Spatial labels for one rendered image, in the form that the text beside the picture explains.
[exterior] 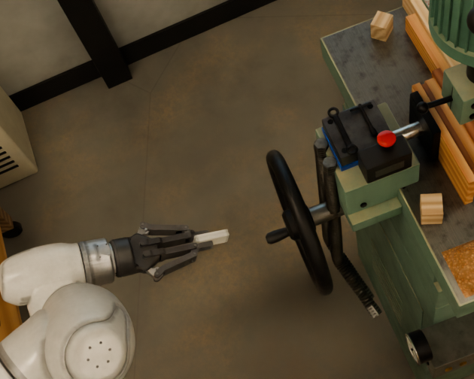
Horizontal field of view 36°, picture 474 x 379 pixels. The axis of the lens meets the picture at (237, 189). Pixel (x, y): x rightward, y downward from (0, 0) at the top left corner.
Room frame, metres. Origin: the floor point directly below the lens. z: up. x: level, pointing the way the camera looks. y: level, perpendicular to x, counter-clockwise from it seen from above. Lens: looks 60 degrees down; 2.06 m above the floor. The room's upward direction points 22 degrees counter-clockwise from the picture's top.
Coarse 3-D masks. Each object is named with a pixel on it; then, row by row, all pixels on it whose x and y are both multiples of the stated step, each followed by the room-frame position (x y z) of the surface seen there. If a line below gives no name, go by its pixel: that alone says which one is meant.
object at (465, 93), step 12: (444, 72) 0.62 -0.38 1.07; (456, 72) 0.61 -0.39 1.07; (444, 84) 0.62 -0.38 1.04; (456, 84) 0.59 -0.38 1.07; (468, 84) 0.58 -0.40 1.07; (444, 96) 0.61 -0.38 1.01; (456, 96) 0.58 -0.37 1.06; (468, 96) 0.56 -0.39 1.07; (456, 108) 0.57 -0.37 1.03; (468, 108) 0.56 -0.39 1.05; (468, 120) 0.56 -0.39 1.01
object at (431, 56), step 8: (408, 16) 0.85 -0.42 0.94; (416, 16) 0.84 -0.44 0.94; (408, 24) 0.84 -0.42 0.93; (416, 24) 0.82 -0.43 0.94; (408, 32) 0.84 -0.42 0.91; (416, 32) 0.81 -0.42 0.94; (424, 32) 0.80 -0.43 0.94; (416, 40) 0.80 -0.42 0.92; (424, 40) 0.78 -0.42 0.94; (432, 40) 0.78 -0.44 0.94; (416, 48) 0.80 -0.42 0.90; (424, 48) 0.77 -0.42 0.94; (432, 48) 0.76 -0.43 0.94; (424, 56) 0.77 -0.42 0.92; (432, 56) 0.74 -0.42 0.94; (440, 56) 0.74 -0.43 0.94; (432, 64) 0.73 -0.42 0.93; (440, 64) 0.72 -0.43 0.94
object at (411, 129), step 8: (416, 96) 0.64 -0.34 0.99; (416, 104) 0.63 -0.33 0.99; (416, 112) 0.63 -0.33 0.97; (416, 120) 0.63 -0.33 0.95; (424, 120) 0.60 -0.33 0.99; (432, 120) 0.59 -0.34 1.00; (400, 128) 0.62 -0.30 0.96; (408, 128) 0.61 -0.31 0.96; (416, 128) 0.61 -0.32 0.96; (424, 128) 0.59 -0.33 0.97; (432, 128) 0.58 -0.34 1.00; (408, 136) 0.60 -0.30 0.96; (416, 136) 0.60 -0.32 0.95; (424, 136) 0.59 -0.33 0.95; (432, 136) 0.57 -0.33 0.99; (440, 136) 0.57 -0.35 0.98; (424, 144) 0.59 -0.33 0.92; (432, 144) 0.57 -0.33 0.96; (432, 152) 0.57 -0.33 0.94
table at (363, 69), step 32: (352, 32) 0.89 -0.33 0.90; (352, 64) 0.82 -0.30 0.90; (384, 64) 0.79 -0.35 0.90; (416, 64) 0.77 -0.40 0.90; (352, 96) 0.75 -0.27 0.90; (384, 96) 0.73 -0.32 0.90; (416, 192) 0.52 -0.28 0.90; (448, 192) 0.50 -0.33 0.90; (352, 224) 0.52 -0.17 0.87; (416, 224) 0.47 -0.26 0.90; (448, 224) 0.45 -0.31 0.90; (448, 288) 0.35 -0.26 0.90
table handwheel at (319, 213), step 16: (272, 160) 0.67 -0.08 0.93; (272, 176) 0.72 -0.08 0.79; (288, 176) 0.62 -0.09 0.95; (288, 192) 0.59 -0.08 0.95; (288, 208) 0.63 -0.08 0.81; (304, 208) 0.55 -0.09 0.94; (320, 208) 0.60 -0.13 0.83; (288, 224) 0.59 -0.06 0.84; (304, 224) 0.53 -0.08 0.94; (304, 240) 0.51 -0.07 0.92; (304, 256) 0.58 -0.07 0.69; (320, 256) 0.48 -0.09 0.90; (320, 272) 0.46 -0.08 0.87; (320, 288) 0.46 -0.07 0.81
